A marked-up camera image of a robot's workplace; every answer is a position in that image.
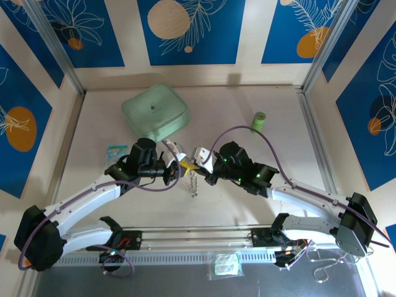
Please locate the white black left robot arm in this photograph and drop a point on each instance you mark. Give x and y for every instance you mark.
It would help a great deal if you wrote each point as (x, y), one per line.
(83, 198)

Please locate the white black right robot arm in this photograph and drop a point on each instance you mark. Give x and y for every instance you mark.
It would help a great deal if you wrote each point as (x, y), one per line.
(306, 201)

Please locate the blue snack packet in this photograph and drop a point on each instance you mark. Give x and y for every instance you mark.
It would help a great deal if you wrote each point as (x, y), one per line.
(116, 153)

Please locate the mint green zip case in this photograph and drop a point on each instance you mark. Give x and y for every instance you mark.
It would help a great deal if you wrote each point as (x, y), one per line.
(154, 114)

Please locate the clear plastic bag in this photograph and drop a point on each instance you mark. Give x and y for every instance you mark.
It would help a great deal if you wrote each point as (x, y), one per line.
(226, 265)

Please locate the grey metal sheet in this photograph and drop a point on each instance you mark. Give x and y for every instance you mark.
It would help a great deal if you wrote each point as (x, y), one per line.
(154, 284)

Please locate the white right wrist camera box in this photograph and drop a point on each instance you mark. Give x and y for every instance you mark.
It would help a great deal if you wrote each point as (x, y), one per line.
(202, 157)

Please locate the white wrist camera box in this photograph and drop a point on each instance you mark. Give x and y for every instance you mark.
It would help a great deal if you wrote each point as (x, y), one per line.
(202, 157)
(174, 153)

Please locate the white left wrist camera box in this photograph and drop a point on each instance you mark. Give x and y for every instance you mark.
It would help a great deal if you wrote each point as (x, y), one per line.
(174, 153)

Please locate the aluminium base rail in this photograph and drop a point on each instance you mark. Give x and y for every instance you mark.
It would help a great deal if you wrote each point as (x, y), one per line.
(198, 235)

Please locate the aluminium side rail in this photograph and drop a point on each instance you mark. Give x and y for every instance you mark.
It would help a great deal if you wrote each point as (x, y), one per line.
(315, 139)

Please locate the aluminium frame post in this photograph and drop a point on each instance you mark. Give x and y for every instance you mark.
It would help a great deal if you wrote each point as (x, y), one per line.
(55, 46)
(328, 46)

